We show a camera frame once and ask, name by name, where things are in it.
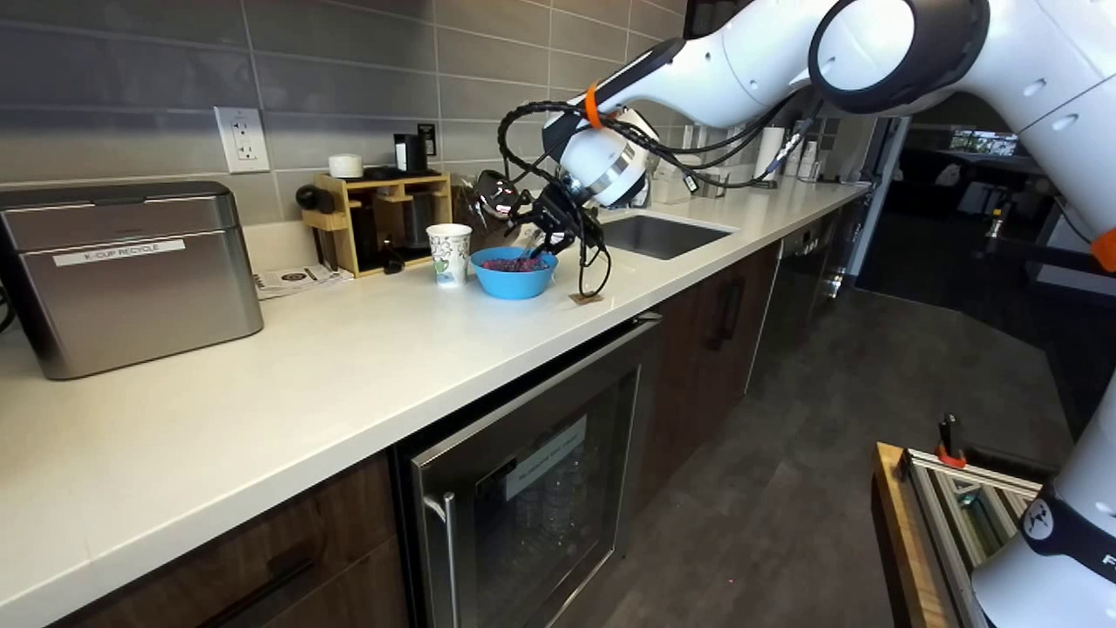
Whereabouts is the white soap bottle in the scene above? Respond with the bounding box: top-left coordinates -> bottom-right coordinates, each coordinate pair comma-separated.
789,118 -> 816,185

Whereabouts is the black cylinder canister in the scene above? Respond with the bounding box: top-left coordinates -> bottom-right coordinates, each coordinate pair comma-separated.
389,118 -> 439,179

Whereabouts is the red black clamp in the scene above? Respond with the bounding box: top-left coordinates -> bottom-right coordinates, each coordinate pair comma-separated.
933,413 -> 968,476

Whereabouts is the blue bowl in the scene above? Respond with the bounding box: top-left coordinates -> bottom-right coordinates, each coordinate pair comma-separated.
466,243 -> 560,305

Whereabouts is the black dishwasher front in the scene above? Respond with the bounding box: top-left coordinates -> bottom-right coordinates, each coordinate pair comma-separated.
752,207 -> 868,397

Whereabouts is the silver toaster oven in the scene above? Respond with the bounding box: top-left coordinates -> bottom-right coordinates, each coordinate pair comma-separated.
0,179 -> 268,384

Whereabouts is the steel undermount sink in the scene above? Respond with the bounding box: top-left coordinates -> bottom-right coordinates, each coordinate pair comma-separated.
597,212 -> 732,261

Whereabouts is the dark background desk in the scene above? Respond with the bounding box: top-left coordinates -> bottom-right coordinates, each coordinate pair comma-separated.
904,115 -> 1091,223

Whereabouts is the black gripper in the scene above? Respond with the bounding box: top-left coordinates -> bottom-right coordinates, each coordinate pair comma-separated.
528,179 -> 607,270

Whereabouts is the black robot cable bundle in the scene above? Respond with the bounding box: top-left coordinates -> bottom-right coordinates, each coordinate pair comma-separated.
494,90 -> 819,307

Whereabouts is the dark wood sink cabinet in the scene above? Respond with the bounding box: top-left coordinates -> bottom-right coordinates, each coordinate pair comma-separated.
632,242 -> 783,518

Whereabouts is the white flat packet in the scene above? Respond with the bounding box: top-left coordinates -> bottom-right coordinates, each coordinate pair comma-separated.
258,261 -> 342,299

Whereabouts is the dark steel rice cooker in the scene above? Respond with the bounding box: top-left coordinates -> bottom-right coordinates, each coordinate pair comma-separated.
453,168 -> 529,256

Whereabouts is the white wall outlet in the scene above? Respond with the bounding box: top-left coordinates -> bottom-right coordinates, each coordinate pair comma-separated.
214,106 -> 273,175

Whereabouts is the wooden tool cart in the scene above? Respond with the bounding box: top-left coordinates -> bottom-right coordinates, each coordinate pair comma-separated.
868,441 -> 1046,628

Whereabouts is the undercounter glass door fridge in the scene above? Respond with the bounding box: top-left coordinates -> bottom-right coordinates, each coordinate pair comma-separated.
396,312 -> 667,628

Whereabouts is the dark wood drawer cabinet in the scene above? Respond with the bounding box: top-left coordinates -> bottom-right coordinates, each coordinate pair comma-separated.
49,450 -> 412,628

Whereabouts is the wooden countertop organizer rack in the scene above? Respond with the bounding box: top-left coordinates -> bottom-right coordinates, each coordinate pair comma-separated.
296,171 -> 461,280

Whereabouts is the white paper cup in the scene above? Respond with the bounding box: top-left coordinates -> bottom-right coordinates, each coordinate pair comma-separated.
421,219 -> 474,290

